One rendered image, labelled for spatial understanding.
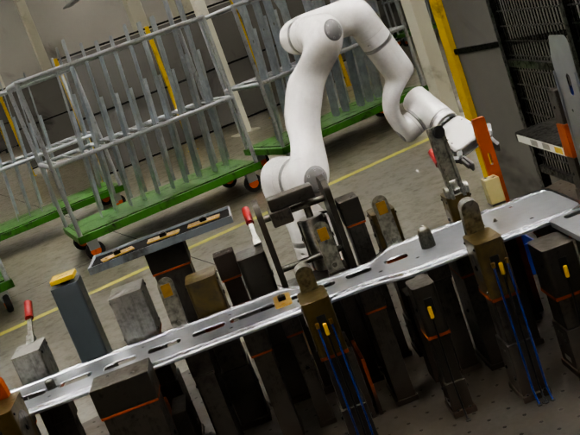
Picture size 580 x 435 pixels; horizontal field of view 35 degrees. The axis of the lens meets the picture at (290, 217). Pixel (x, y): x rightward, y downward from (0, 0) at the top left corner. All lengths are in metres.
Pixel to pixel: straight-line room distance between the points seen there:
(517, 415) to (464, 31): 3.34
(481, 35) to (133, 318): 3.16
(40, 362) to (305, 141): 0.86
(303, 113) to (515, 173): 2.77
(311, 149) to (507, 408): 0.88
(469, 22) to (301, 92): 2.58
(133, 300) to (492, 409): 0.82
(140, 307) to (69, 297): 0.26
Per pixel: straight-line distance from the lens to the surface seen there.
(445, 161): 2.15
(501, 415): 1.90
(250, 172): 8.90
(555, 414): 1.85
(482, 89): 5.02
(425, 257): 1.95
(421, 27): 8.99
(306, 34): 2.43
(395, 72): 2.62
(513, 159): 5.03
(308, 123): 2.42
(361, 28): 2.56
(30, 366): 2.18
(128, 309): 2.11
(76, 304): 2.31
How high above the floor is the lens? 1.59
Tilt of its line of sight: 12 degrees down
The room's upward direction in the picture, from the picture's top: 20 degrees counter-clockwise
